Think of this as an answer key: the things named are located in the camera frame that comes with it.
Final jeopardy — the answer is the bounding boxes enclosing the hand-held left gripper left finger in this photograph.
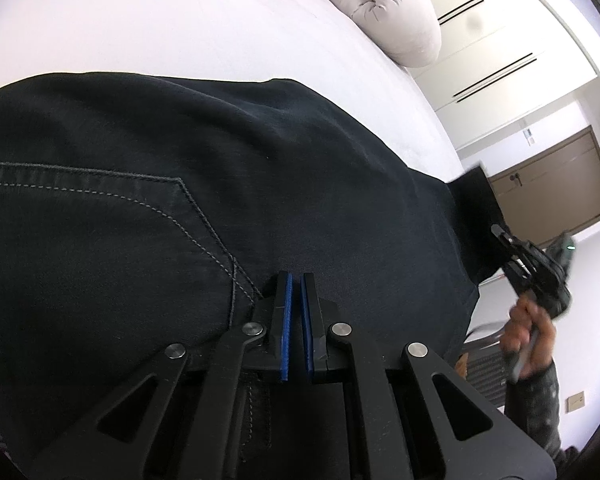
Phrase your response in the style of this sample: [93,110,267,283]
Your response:
[27,270,294,480]

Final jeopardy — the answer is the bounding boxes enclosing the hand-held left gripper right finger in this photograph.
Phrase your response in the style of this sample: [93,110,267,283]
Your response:
[300,272,558,480]

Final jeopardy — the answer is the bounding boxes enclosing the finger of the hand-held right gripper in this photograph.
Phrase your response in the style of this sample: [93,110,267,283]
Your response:
[490,224,531,266]

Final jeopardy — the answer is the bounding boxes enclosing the black denim pants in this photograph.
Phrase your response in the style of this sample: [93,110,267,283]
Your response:
[0,72,512,480]

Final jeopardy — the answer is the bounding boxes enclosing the person's right forearm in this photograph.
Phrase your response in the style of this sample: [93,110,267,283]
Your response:
[502,360,598,480]

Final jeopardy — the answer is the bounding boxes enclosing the person's right hand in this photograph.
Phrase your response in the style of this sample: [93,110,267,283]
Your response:
[500,292,557,382]

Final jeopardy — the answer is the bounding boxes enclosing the brown door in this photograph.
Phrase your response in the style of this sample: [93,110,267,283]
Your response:
[486,127,600,250]

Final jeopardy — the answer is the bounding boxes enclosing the dark ribbed object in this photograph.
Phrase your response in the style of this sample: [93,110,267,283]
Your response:
[457,325,511,406]

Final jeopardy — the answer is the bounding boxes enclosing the white wardrobe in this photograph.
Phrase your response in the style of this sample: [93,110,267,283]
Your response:
[410,0,600,152]

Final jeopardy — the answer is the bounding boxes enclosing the rolled beige duvet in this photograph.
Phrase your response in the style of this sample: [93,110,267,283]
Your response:
[302,0,442,69]

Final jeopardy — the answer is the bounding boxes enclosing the bed with white sheet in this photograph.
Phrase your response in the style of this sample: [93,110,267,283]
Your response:
[0,0,467,187]

